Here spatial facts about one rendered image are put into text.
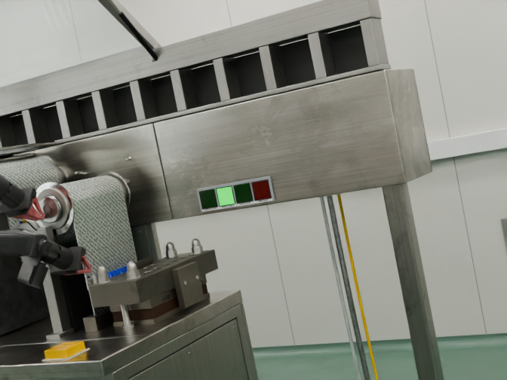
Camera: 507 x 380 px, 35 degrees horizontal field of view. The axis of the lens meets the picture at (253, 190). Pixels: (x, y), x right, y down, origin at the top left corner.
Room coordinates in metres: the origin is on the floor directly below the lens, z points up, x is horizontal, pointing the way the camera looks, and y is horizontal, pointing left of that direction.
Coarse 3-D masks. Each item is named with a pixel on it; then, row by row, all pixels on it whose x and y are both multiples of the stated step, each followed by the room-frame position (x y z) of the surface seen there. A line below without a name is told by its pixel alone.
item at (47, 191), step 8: (120, 184) 2.44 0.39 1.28; (40, 192) 2.25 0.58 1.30; (48, 192) 2.24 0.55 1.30; (56, 192) 2.22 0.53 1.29; (64, 200) 2.21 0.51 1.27; (64, 208) 2.22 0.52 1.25; (64, 216) 2.22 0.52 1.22; (48, 224) 2.25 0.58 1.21; (56, 224) 2.24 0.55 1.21; (64, 224) 2.23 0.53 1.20; (72, 224) 2.28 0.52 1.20
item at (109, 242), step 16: (80, 224) 2.24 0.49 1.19; (96, 224) 2.29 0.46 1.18; (112, 224) 2.36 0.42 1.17; (128, 224) 2.42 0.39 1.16; (80, 240) 2.22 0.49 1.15; (96, 240) 2.28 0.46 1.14; (112, 240) 2.34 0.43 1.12; (128, 240) 2.40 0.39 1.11; (96, 256) 2.27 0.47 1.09; (112, 256) 2.33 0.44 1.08; (128, 256) 2.39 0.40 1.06; (96, 272) 2.26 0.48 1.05
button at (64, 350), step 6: (66, 342) 1.99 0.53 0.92; (72, 342) 1.98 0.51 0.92; (78, 342) 1.96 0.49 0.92; (54, 348) 1.95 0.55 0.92; (60, 348) 1.93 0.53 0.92; (66, 348) 1.92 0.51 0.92; (72, 348) 1.94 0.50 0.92; (78, 348) 1.96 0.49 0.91; (84, 348) 1.97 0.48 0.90; (48, 354) 1.94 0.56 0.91; (54, 354) 1.93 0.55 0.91; (60, 354) 1.93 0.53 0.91; (66, 354) 1.92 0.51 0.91; (72, 354) 1.93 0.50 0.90
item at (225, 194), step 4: (220, 188) 2.35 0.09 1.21; (224, 188) 2.35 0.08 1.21; (228, 188) 2.34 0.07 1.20; (220, 192) 2.36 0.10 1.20; (224, 192) 2.35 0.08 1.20; (228, 192) 2.34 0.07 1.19; (220, 196) 2.36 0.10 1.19; (224, 196) 2.35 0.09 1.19; (228, 196) 2.34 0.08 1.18; (232, 196) 2.34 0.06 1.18; (220, 200) 2.36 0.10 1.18; (224, 200) 2.35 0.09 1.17; (228, 200) 2.35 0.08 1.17; (232, 200) 2.34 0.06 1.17; (220, 204) 2.36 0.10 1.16; (224, 204) 2.35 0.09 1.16
